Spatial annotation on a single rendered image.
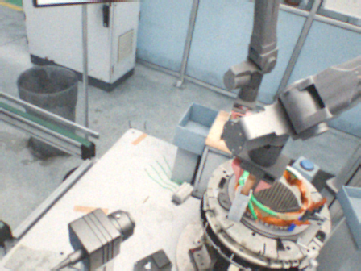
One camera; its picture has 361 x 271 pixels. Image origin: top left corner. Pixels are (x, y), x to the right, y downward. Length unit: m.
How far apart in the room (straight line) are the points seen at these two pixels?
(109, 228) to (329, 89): 0.34
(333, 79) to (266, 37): 0.44
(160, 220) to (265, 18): 0.71
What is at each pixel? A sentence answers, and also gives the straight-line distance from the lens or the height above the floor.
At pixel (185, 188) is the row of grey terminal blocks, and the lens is 1.16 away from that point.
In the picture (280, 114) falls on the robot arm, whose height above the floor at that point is 1.42.
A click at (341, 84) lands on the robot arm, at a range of 0.48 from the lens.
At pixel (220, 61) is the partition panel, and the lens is 3.16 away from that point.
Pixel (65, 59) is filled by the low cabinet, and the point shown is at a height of 0.20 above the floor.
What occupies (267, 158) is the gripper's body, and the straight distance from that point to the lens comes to 0.59.
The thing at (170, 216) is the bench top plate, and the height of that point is 0.78.
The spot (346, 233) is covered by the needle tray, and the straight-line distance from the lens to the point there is 1.06.
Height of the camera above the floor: 1.67
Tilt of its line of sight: 38 degrees down
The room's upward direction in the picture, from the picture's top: 12 degrees clockwise
